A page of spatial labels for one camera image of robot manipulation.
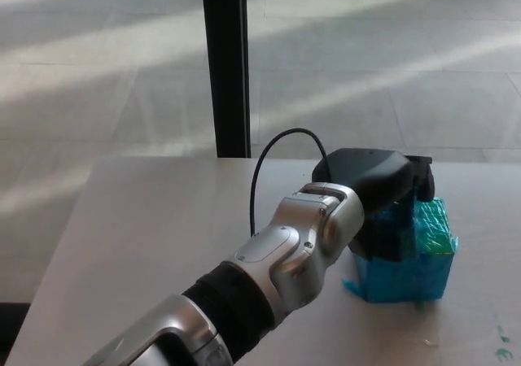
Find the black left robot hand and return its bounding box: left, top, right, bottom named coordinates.
left=311, top=147, right=439, bottom=262

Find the black window frame post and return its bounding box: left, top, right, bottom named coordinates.
left=200, top=0, right=252, bottom=159

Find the small blue taped cube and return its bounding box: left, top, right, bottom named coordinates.
left=363, top=202, right=418, bottom=258

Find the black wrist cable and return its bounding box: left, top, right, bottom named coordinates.
left=248, top=128, right=329, bottom=237

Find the big blue green taped cube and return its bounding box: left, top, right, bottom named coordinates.
left=341, top=197, right=460, bottom=303

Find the dark object beside table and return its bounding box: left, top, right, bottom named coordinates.
left=0, top=302, right=32, bottom=342

